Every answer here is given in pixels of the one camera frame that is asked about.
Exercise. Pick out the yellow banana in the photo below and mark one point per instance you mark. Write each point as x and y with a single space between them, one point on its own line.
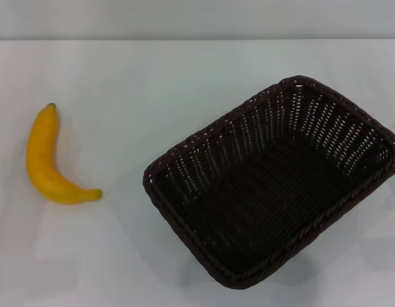
40 160

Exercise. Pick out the dark brown woven basket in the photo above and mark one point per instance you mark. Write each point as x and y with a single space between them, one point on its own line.
258 198

